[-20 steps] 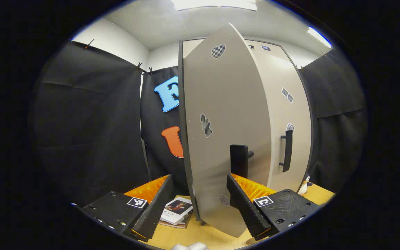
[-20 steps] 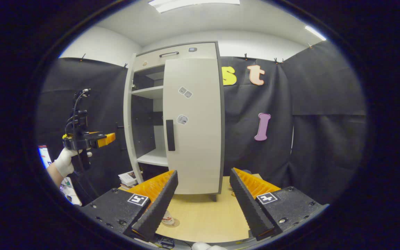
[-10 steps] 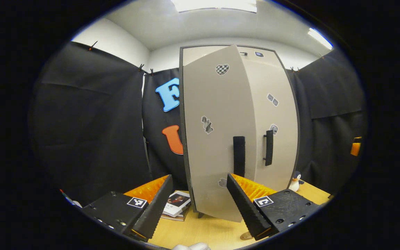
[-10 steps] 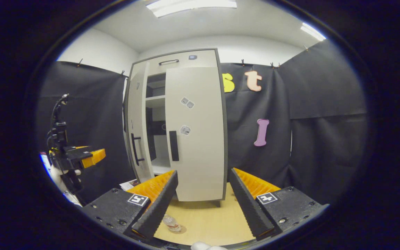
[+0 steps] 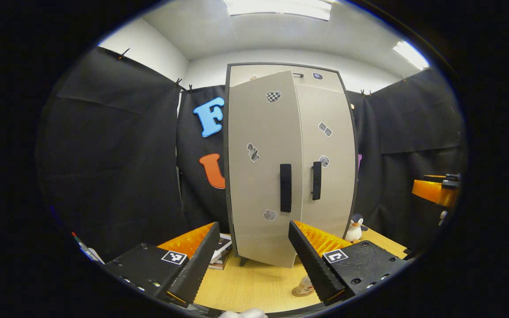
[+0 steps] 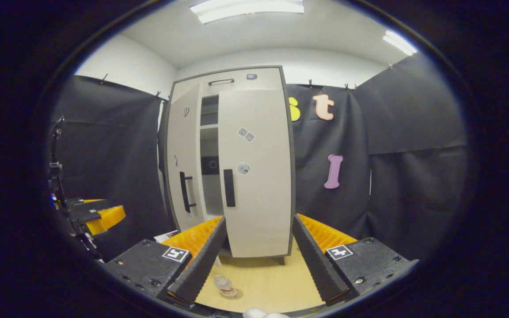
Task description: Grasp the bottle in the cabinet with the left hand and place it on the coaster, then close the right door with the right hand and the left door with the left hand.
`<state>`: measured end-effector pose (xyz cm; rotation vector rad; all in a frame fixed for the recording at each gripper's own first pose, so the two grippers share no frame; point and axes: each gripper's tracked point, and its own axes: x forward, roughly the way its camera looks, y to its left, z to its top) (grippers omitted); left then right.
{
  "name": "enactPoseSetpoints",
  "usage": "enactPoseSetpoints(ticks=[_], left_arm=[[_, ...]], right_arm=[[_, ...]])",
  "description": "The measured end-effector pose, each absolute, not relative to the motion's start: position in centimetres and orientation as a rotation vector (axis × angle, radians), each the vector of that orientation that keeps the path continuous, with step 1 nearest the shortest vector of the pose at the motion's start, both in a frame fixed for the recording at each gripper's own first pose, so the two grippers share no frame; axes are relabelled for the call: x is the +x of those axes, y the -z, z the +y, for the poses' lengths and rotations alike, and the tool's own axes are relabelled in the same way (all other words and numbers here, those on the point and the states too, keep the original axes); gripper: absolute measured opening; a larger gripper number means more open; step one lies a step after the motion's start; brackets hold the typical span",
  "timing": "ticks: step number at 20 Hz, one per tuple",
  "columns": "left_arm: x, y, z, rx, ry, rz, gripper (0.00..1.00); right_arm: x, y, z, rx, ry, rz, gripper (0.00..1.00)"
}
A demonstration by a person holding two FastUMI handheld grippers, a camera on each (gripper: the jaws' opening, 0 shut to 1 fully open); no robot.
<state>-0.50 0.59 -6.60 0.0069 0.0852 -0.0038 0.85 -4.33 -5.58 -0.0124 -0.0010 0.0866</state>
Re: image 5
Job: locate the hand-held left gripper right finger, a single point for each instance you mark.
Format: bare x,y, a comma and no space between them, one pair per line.
312,265

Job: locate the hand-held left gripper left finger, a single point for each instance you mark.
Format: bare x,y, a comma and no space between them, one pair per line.
197,265

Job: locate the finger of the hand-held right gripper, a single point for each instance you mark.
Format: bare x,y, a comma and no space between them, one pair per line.
433,192

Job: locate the clear plastic bottle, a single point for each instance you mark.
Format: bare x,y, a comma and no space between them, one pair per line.
304,282

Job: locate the grey cabinet door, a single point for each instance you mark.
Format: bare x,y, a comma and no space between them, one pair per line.
259,185
336,185

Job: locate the grey cabinet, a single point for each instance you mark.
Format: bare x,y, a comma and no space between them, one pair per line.
226,154

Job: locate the penguin plush toy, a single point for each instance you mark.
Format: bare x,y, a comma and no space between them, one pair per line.
355,227

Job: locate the black backdrop cloth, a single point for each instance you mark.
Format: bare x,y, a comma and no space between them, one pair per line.
113,154

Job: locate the small ceiling light panel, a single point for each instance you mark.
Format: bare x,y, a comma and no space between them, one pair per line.
411,55

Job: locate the large ceiling light panel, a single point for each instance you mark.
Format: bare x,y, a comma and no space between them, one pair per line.
281,9

